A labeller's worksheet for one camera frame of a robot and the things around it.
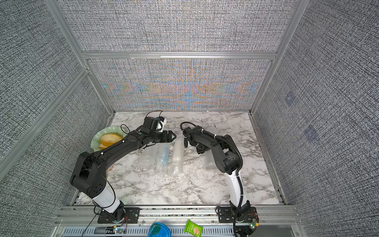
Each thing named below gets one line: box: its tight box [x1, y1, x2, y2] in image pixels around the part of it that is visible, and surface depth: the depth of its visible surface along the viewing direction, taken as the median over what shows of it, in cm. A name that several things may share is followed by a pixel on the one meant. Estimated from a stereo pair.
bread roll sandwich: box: [99, 132, 123, 150], surface depth 97 cm
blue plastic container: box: [147, 222, 172, 237], surface depth 63 cm
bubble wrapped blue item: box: [155, 142, 171, 175], surface depth 89 cm
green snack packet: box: [183, 219, 204, 237], surface depth 70 cm
